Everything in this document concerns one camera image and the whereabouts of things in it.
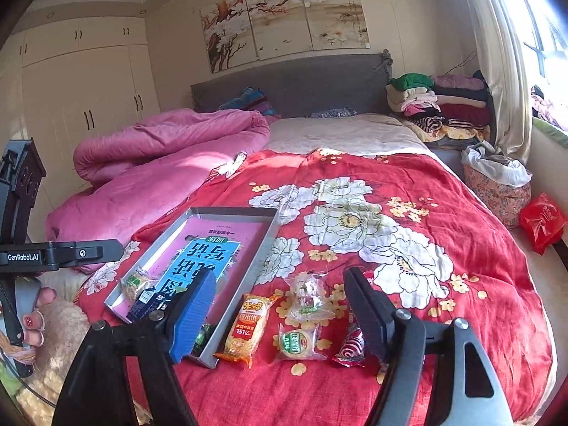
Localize blue cookie packet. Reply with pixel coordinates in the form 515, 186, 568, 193
127, 289, 175, 323

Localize red panda snack packet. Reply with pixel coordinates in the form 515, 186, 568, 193
332, 312, 366, 367

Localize clear brown cake packet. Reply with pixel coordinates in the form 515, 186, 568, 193
120, 266, 157, 304

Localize clear candy bag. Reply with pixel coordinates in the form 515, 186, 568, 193
285, 271, 335, 322

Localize orange rice cracker packet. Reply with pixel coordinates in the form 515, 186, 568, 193
214, 293, 282, 368

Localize round green label pastry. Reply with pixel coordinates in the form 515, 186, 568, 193
276, 324, 327, 361

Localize black crinkled snack packet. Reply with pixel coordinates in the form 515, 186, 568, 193
192, 323, 215, 357

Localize left hand red nails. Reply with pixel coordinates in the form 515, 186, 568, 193
21, 288, 57, 347

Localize white wardrobe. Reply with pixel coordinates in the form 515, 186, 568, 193
1, 16, 160, 240

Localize grey tray pink printed bottom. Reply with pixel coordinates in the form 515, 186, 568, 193
104, 207, 279, 369

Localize red floral quilt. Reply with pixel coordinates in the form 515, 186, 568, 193
72, 148, 556, 426

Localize pink folded blanket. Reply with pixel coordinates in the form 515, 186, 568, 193
45, 109, 271, 245

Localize beige bed sheet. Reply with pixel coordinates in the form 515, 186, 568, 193
265, 114, 433, 157

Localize floral basket with white bag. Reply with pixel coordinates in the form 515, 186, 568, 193
461, 141, 533, 229

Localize red plastic bag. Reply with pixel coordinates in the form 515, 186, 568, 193
520, 192, 567, 255

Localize stack of folded clothes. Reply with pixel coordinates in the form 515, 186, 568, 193
385, 72, 495, 151

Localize grey bed headboard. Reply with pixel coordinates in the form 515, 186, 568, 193
191, 50, 393, 118

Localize blue patterned pillow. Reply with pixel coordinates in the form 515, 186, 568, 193
219, 87, 276, 116

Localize cream curtain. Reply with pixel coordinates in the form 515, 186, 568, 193
466, 0, 533, 164

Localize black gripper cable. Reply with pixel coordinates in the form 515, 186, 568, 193
0, 274, 59, 409

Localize flower triptych wall painting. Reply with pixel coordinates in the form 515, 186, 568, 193
199, 0, 371, 73

